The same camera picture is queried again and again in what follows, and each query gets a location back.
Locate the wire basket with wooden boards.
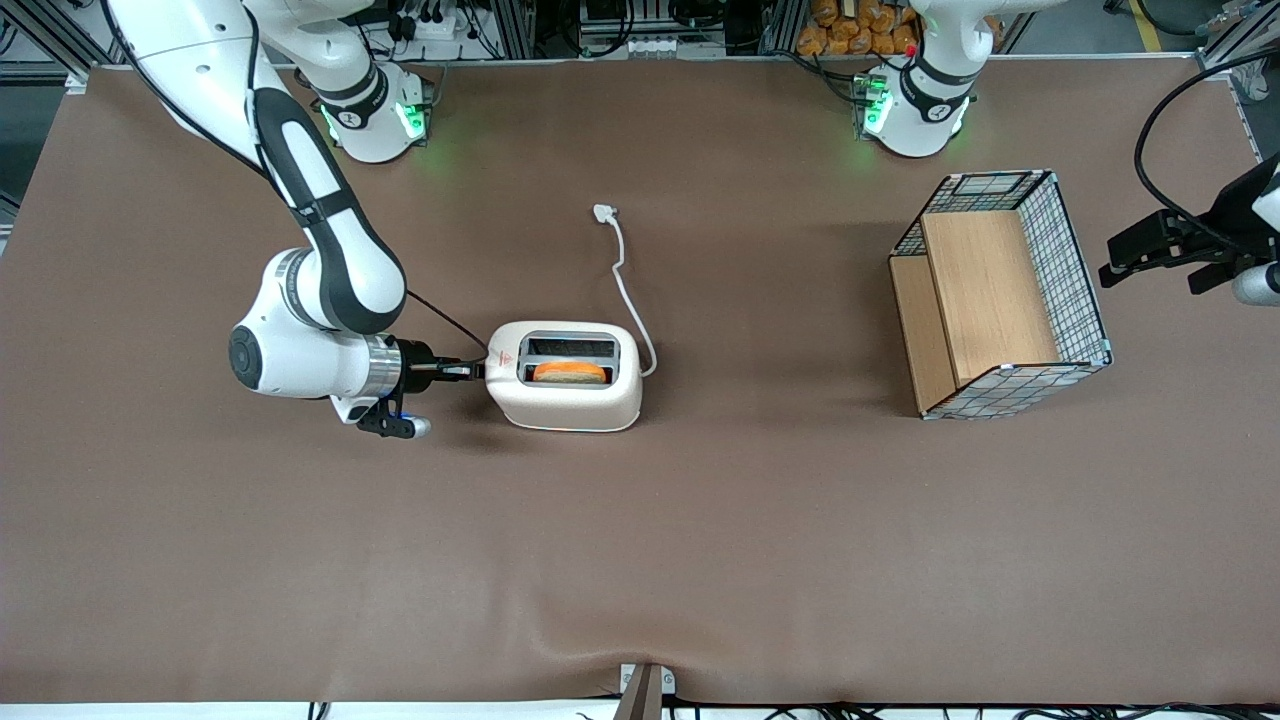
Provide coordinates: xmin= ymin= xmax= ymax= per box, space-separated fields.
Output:
xmin=888 ymin=169 xmax=1114 ymax=421

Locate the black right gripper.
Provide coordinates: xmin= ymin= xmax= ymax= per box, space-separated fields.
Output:
xmin=397 ymin=339 xmax=487 ymax=398

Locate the bag of bread rolls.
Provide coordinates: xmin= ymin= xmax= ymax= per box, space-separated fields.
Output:
xmin=796 ymin=0 xmax=922 ymax=58

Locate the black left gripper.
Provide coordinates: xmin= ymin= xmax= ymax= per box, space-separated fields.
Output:
xmin=1099 ymin=150 xmax=1280 ymax=295

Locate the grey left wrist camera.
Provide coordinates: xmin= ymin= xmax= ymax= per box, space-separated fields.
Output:
xmin=1232 ymin=262 xmax=1280 ymax=307

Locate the white power strip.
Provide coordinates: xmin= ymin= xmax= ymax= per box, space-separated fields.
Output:
xmin=395 ymin=0 xmax=473 ymax=43

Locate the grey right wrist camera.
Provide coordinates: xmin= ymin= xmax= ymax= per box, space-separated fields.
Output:
xmin=356 ymin=395 xmax=434 ymax=440

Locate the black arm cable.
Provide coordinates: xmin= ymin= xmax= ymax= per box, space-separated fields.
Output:
xmin=1133 ymin=48 xmax=1280 ymax=253
xmin=100 ymin=0 xmax=490 ymax=358

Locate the white two-slot toaster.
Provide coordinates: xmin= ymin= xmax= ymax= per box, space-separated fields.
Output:
xmin=484 ymin=320 xmax=644 ymax=434

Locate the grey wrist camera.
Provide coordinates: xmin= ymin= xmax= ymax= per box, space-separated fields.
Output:
xmin=356 ymin=395 xmax=434 ymax=440
xmin=1232 ymin=262 xmax=1280 ymax=307

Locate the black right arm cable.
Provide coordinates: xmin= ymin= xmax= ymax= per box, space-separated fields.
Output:
xmin=100 ymin=0 xmax=490 ymax=358

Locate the white toaster cable with plug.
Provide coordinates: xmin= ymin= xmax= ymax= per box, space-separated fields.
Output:
xmin=592 ymin=204 xmax=659 ymax=379

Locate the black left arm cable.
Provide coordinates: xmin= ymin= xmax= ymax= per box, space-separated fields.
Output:
xmin=1133 ymin=48 xmax=1280 ymax=253

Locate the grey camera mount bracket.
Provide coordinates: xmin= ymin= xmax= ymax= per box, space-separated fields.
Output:
xmin=618 ymin=663 xmax=678 ymax=720

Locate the toast bread slice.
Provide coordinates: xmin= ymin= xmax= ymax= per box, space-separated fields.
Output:
xmin=532 ymin=361 xmax=609 ymax=385

